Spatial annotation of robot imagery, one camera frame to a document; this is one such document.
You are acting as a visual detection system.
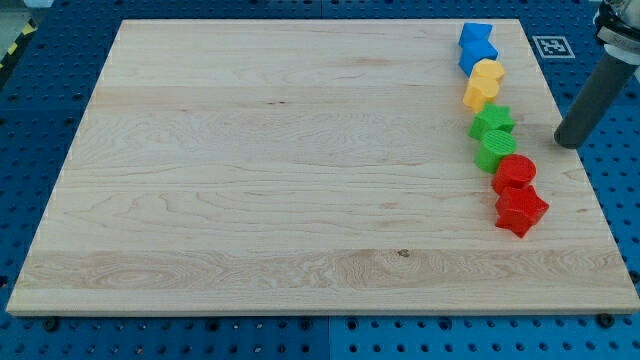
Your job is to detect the green cylinder block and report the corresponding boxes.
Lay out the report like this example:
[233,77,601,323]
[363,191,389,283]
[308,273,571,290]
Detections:
[474,130,517,174]

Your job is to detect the yellow hexagon block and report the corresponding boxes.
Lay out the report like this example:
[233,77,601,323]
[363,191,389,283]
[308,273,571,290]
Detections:
[470,58,506,84]

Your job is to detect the green star block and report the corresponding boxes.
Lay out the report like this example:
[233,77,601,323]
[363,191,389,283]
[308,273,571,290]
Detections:
[468,102,515,140]

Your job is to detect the wooden board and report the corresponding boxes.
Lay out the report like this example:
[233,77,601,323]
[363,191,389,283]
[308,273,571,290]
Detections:
[7,19,639,317]

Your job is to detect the yellow black hazard tape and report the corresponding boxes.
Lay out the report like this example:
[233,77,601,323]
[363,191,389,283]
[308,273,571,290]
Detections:
[1,18,38,72]

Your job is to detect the red star block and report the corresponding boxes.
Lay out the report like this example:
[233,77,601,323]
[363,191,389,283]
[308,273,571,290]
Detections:
[495,185,550,238]

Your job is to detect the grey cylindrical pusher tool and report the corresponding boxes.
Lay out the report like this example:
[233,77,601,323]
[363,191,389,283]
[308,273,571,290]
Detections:
[554,46,639,149]

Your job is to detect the blue triangular block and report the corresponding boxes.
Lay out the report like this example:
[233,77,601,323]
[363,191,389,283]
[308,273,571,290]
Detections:
[458,22,493,48]

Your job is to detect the blue cube block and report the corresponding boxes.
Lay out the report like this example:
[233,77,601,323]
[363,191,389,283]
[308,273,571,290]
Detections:
[458,39,499,77]

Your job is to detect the yellow heart block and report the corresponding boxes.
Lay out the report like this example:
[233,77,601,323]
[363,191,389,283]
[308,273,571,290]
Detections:
[462,77,501,113]

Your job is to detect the robot arm end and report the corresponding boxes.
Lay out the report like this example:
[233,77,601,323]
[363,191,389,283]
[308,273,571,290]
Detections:
[593,0,639,80]

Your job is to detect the red cylinder block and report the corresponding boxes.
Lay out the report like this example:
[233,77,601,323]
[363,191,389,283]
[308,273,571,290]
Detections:
[491,154,537,194]

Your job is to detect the white fiducial marker tag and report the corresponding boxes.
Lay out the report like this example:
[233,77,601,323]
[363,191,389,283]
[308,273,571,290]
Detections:
[532,35,575,59]

